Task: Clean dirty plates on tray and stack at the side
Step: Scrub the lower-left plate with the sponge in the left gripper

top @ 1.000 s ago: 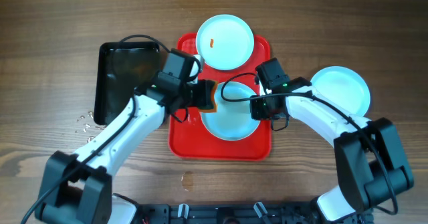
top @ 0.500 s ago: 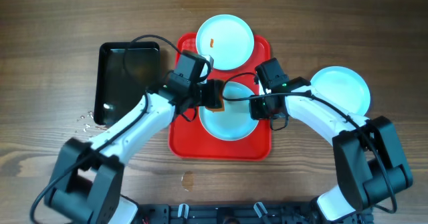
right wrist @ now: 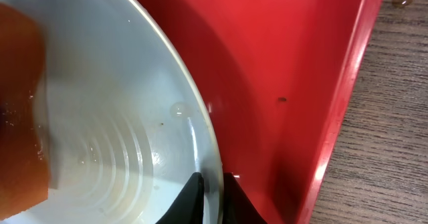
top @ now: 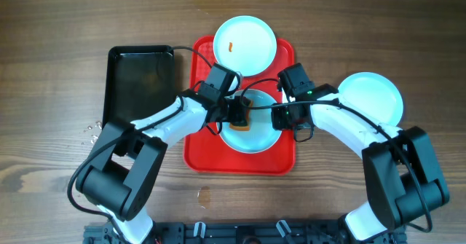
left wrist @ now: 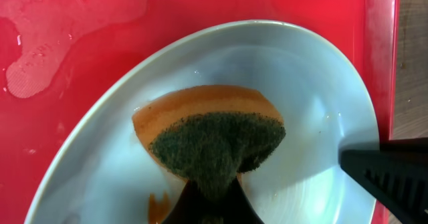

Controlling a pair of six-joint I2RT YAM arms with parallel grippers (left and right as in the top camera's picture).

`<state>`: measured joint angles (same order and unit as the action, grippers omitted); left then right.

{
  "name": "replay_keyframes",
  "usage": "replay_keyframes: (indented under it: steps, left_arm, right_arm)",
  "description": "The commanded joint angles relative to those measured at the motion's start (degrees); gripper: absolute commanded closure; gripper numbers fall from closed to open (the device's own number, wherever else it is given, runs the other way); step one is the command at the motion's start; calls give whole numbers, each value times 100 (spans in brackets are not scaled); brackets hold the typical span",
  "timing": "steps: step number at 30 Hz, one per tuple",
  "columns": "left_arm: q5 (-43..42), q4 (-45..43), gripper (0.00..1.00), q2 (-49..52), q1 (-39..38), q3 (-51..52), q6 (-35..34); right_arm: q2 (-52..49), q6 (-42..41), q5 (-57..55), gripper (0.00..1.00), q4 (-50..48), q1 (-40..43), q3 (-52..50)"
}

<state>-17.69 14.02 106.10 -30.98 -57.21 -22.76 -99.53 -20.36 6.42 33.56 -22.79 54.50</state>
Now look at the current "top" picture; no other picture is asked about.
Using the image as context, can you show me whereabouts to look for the red plastic tray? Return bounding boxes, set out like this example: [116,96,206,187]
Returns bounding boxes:
[183,39,296,176]

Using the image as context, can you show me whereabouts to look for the white plate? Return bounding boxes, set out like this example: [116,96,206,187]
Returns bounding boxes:
[213,15,277,77]
[338,72,404,126]
[220,109,282,154]

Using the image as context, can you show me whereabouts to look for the black rectangular water basin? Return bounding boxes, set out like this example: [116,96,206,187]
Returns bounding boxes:
[103,45,178,124]

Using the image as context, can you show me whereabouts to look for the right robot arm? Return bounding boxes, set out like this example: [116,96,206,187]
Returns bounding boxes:
[272,63,450,243]

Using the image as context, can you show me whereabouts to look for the white plate top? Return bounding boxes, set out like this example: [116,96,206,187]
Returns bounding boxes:
[213,15,277,77]

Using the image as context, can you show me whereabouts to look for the orange green sponge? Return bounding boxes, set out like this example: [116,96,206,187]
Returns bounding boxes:
[227,96,253,131]

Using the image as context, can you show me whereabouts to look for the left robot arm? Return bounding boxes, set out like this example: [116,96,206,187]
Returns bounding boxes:
[67,63,245,243]

